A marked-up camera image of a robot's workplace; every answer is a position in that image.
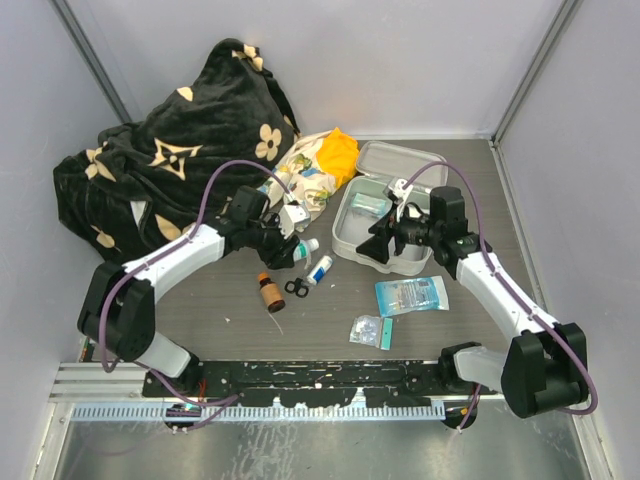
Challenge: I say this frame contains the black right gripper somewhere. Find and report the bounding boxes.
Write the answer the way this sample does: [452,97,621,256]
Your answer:
[356,201,441,264]

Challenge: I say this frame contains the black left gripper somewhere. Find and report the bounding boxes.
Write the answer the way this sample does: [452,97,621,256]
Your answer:
[246,213,299,269]

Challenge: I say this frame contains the grey medicine kit case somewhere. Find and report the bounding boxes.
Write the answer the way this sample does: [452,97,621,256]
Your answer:
[332,141,448,276]

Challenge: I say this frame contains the bagged teal plaster strips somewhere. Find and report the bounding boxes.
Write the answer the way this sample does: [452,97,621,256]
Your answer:
[350,193,390,218]

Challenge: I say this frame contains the white bottle green label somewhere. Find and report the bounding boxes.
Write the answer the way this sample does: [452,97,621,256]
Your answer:
[293,238,319,262]

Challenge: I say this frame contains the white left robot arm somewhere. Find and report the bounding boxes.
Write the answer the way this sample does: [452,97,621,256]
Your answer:
[77,187,310,396]

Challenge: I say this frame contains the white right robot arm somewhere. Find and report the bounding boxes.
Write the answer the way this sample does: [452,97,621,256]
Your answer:
[356,179,597,418]

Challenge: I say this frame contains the brown glass medicine bottle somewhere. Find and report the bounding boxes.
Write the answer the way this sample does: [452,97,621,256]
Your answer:
[257,272,286,313]

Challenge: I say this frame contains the bagged white blue bandage roll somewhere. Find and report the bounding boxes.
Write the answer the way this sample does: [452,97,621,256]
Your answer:
[303,255,334,286]

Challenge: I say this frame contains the light blue wipes pouch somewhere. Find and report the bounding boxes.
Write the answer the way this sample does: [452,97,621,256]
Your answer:
[375,276,449,317]

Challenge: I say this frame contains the yellow cloth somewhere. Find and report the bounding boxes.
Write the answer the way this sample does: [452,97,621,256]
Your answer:
[316,128,359,189]

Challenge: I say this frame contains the small bag with teal header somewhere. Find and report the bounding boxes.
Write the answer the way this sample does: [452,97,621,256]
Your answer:
[349,315,393,351]

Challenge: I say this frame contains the black floral fleece blanket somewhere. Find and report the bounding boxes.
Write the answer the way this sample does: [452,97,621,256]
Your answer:
[53,39,300,263]

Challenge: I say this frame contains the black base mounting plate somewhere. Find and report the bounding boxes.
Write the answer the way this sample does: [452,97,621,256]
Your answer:
[169,360,475,408]

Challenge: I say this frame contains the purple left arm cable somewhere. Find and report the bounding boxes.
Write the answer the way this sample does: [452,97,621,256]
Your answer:
[97,159,301,431]

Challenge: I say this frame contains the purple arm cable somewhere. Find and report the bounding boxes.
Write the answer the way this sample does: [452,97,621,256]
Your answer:
[402,160,600,431]
[97,159,301,431]

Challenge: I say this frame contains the black handled scissors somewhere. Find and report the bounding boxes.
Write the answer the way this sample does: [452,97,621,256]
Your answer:
[284,277,310,299]

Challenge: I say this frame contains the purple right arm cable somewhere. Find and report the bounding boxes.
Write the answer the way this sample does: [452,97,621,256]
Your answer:
[402,160,600,431]

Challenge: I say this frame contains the white slotted cable duct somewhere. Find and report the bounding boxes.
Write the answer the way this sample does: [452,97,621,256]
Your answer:
[70,400,446,424]

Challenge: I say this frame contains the aluminium frame rail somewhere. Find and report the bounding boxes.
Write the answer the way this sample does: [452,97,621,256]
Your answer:
[49,362,146,403]

